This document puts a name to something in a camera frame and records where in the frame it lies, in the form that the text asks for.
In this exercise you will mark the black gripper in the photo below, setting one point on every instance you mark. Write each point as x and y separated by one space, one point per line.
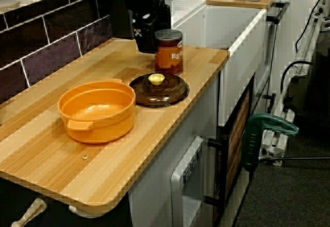
147 2

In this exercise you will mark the orange beans can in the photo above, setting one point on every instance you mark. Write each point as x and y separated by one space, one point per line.
168 56

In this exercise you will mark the brown lid with yellow knob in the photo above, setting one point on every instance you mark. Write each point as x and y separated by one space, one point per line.
167 93

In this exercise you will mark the orange plastic pot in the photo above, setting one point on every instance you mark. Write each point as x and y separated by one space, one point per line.
103 131

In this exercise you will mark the white toy sink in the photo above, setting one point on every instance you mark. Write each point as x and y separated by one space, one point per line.
232 23

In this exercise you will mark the wood pattern cabinet door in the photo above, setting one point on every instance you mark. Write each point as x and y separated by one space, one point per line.
238 134

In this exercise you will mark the grey dispenser panel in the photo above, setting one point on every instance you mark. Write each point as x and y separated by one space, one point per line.
190 170

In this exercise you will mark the white toy kitchen cabinet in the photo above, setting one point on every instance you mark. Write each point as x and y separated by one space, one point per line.
154 175

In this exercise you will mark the green clamp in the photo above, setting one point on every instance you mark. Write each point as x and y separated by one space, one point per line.
251 144

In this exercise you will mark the white peg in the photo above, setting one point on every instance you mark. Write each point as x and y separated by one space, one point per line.
31 210

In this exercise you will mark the silver aluminium extrusion frame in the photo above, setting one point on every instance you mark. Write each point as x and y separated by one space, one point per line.
276 148

